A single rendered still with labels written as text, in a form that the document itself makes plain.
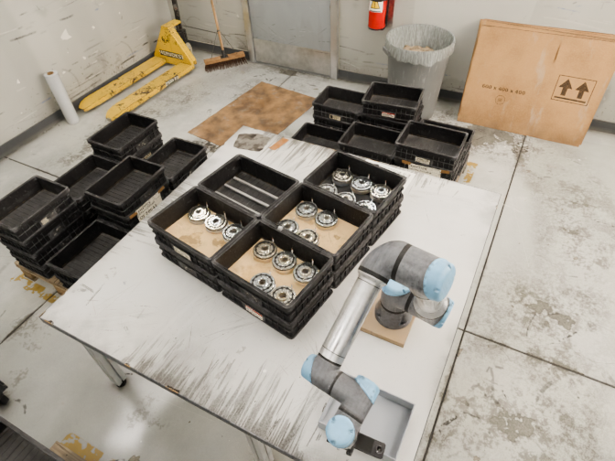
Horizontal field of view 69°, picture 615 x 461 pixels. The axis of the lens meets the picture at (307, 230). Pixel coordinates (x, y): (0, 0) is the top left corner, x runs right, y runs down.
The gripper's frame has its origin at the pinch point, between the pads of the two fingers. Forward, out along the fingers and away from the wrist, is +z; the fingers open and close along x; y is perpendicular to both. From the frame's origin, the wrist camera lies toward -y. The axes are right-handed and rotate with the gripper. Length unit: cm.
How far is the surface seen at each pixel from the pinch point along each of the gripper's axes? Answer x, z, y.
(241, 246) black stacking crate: -53, 2, 70
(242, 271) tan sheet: -44, 5, 65
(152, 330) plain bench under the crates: -9, 8, 91
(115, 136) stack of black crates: -127, 66, 231
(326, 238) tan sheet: -72, 14, 40
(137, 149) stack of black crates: -119, 62, 204
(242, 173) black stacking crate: -98, 22, 98
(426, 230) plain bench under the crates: -100, 36, 1
